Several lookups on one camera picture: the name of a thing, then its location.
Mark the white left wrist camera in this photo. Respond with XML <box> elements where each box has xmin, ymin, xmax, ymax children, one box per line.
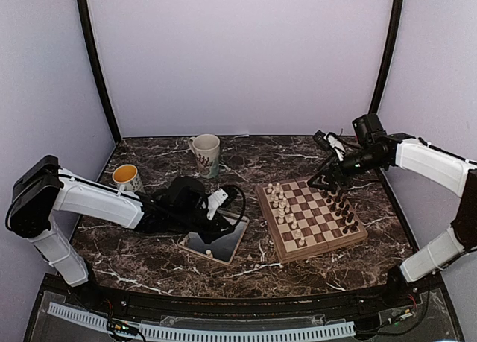
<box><xmin>206</xmin><ymin>188</ymin><xmax>228</xmax><ymax>221</ymax></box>

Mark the silver metal tray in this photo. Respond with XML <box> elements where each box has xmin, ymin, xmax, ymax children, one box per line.
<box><xmin>178</xmin><ymin>216</ymin><xmax>250</xmax><ymax>265</ymax></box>

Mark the wooden chessboard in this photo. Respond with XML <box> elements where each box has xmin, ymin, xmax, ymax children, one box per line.
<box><xmin>255</xmin><ymin>177</ymin><xmax>368</xmax><ymax>263</ymax></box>

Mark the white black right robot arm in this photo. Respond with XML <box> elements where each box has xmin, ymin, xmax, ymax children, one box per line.
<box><xmin>307</xmin><ymin>113</ymin><xmax>476</xmax><ymax>308</ymax></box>

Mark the dark chess pieces row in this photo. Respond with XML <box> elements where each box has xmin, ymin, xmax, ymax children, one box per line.
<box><xmin>320</xmin><ymin>191</ymin><xmax>359</xmax><ymax>235</ymax></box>

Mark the right black frame post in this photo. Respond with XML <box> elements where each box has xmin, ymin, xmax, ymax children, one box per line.
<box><xmin>368</xmin><ymin>0</ymin><xmax>404</xmax><ymax>114</ymax></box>

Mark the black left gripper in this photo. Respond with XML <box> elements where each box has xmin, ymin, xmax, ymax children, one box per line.
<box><xmin>171</xmin><ymin>207</ymin><xmax>235</xmax><ymax>245</ymax></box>

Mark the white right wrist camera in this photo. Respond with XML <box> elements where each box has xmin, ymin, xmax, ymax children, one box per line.
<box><xmin>313</xmin><ymin>130</ymin><xmax>346</xmax><ymax>161</ymax></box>

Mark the left black frame post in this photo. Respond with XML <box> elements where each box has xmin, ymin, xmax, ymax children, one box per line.
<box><xmin>76</xmin><ymin>0</ymin><xmax>122</xmax><ymax>145</ymax></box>

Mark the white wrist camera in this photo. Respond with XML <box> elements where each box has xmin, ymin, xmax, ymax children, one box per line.
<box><xmin>206</xmin><ymin>188</ymin><xmax>228</xmax><ymax>221</ymax></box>
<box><xmin>313</xmin><ymin>130</ymin><xmax>346</xmax><ymax>161</ymax></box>

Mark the black frame post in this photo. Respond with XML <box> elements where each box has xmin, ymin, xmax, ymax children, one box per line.
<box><xmin>76</xmin><ymin>0</ymin><xmax>122</xmax><ymax>145</ymax></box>
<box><xmin>368</xmin><ymin>0</ymin><xmax>404</xmax><ymax>114</ymax></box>

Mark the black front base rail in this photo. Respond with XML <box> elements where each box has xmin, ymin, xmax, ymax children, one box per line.
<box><xmin>37</xmin><ymin>274</ymin><xmax>448</xmax><ymax>324</ymax></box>

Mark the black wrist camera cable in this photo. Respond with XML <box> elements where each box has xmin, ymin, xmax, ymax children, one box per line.
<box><xmin>219</xmin><ymin>184</ymin><xmax>247</xmax><ymax>227</ymax></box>

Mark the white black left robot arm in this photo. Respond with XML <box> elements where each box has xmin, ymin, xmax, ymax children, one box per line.
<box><xmin>5</xmin><ymin>155</ymin><xmax>248</xmax><ymax>309</ymax></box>

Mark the white chess queen piece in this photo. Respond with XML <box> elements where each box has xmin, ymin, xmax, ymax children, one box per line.
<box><xmin>278</xmin><ymin>202</ymin><xmax>286</xmax><ymax>217</ymax></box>

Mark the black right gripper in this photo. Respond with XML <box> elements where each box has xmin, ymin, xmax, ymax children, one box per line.
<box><xmin>308</xmin><ymin>146</ymin><xmax>385</xmax><ymax>192</ymax></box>

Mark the white chess king piece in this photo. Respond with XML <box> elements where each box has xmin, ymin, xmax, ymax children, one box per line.
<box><xmin>278</xmin><ymin>212</ymin><xmax>285</xmax><ymax>224</ymax></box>

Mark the white slotted cable duct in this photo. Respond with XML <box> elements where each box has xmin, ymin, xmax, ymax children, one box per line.
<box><xmin>47</xmin><ymin>303</ymin><xmax>356</xmax><ymax>341</ymax></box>

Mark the white floral ceramic mug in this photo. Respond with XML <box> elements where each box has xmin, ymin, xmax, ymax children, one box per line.
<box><xmin>188</xmin><ymin>134</ymin><xmax>221</xmax><ymax>179</ymax></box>

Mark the white chess knight piece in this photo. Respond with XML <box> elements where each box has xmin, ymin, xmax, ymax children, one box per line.
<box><xmin>271</xmin><ymin>191</ymin><xmax>279</xmax><ymax>202</ymax></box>

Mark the white mug orange interior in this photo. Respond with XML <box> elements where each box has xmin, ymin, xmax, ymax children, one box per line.
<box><xmin>112</xmin><ymin>164</ymin><xmax>145</xmax><ymax>193</ymax></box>

